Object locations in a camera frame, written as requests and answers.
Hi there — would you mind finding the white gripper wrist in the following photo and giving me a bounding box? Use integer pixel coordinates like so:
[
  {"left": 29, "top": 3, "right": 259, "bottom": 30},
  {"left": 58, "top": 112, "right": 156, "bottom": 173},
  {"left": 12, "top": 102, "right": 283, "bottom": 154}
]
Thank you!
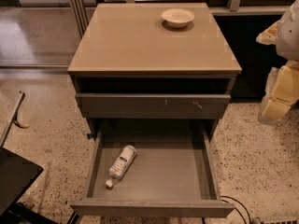
[{"left": 261, "top": 61, "right": 299, "bottom": 120}]

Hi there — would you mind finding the clear plastic water bottle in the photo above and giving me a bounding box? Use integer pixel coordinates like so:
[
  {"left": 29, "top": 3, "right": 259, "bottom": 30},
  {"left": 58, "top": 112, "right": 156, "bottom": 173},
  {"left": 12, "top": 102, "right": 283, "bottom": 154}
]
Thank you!
[{"left": 106, "top": 145, "right": 137, "bottom": 189}]

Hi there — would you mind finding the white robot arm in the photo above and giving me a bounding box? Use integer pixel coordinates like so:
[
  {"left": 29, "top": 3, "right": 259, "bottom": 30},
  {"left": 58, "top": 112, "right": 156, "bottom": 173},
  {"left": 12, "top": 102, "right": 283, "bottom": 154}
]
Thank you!
[{"left": 256, "top": 0, "right": 299, "bottom": 125}]

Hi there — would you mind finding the open grey middle drawer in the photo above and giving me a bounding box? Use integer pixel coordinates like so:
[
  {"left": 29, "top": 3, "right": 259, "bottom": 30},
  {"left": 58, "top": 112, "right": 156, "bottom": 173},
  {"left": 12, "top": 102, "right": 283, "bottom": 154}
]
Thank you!
[{"left": 70, "top": 129, "right": 234, "bottom": 217}]

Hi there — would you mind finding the grey drawer cabinet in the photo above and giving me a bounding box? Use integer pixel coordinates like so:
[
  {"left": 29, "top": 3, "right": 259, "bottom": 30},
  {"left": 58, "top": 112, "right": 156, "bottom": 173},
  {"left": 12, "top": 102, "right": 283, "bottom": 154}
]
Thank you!
[{"left": 68, "top": 3, "right": 241, "bottom": 135}]

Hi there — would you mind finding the closed grey upper drawer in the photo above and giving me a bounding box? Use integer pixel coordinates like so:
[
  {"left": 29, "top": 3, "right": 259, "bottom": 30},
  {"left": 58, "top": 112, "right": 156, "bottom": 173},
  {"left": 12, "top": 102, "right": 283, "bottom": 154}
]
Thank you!
[{"left": 76, "top": 93, "right": 231, "bottom": 119}]

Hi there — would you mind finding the grey power strip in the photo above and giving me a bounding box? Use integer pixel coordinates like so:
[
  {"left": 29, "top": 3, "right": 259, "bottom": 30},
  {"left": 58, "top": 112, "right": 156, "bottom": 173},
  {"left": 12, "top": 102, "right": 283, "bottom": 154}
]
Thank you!
[{"left": 252, "top": 216, "right": 299, "bottom": 224}]

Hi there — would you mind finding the white ceramic bowl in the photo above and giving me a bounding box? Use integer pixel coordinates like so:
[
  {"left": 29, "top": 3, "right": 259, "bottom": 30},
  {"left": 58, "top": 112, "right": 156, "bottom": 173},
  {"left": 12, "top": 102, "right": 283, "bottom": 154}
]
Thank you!
[{"left": 162, "top": 8, "right": 194, "bottom": 29}]

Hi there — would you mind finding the metal bar with hook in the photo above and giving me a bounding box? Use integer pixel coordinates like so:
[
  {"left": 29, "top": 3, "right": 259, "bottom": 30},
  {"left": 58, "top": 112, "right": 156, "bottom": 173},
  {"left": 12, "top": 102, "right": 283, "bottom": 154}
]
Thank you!
[{"left": 0, "top": 91, "right": 29, "bottom": 147}]

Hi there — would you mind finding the black panel at left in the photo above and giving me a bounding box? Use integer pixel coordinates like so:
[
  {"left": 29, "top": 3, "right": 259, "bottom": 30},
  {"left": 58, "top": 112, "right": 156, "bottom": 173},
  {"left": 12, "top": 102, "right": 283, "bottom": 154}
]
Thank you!
[{"left": 0, "top": 148, "right": 43, "bottom": 215}]

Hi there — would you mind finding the black cable on floor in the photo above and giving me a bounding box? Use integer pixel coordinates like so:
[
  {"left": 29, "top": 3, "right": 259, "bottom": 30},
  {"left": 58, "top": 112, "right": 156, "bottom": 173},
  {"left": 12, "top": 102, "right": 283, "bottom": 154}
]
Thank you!
[{"left": 201, "top": 195, "right": 252, "bottom": 224}]

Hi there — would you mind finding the metal window frame rail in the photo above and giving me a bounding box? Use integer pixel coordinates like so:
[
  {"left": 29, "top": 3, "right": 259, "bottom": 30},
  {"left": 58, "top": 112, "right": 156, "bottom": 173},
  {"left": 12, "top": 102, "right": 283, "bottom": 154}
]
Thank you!
[{"left": 69, "top": 0, "right": 88, "bottom": 37}]

